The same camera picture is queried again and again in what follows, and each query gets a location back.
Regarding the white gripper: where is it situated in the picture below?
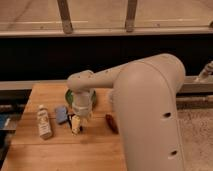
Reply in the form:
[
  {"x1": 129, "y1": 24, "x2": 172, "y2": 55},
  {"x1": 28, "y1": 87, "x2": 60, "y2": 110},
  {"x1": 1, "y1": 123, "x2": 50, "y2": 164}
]
[{"x1": 71, "y1": 94, "x2": 92, "y2": 135}]

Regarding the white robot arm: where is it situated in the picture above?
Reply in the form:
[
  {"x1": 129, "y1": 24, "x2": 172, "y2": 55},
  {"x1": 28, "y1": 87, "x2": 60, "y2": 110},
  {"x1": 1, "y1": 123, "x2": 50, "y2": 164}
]
[{"x1": 67, "y1": 53, "x2": 185, "y2": 171}]

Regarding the blue sponge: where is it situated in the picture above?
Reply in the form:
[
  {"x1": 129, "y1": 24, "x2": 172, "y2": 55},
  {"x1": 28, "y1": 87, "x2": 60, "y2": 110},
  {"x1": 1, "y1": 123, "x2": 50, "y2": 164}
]
[{"x1": 55, "y1": 106, "x2": 67, "y2": 124}]

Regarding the green bowl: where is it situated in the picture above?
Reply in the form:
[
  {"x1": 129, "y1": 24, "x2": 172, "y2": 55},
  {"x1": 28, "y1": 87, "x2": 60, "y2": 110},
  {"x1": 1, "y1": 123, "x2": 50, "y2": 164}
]
[{"x1": 65, "y1": 89, "x2": 97, "y2": 107}]

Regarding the small white bottle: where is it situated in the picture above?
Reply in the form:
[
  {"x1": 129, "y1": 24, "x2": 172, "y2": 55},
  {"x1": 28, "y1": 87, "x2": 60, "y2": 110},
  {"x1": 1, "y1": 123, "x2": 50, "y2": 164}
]
[{"x1": 37, "y1": 105, "x2": 53, "y2": 140}]

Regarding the red chili pepper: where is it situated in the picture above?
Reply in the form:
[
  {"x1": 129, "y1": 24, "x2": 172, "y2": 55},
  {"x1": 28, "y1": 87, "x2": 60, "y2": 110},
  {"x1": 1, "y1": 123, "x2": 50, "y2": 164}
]
[{"x1": 105, "y1": 114, "x2": 118, "y2": 134}]

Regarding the left metal window post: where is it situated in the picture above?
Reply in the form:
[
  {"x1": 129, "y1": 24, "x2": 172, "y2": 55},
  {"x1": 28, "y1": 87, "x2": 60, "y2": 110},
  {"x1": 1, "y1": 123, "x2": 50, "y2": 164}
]
[{"x1": 57, "y1": 0, "x2": 73, "y2": 34}]

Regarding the metal window post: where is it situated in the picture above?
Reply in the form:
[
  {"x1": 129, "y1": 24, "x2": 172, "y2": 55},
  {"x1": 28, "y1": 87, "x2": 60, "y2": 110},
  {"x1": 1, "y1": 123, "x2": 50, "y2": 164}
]
[
  {"x1": 57, "y1": 0, "x2": 73, "y2": 34},
  {"x1": 125, "y1": 0, "x2": 138, "y2": 32}
]

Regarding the right metal window post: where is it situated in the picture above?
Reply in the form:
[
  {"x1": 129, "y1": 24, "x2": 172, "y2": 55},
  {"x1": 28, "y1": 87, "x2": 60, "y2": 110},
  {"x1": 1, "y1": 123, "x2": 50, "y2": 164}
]
[{"x1": 125, "y1": 0, "x2": 138, "y2": 32}]

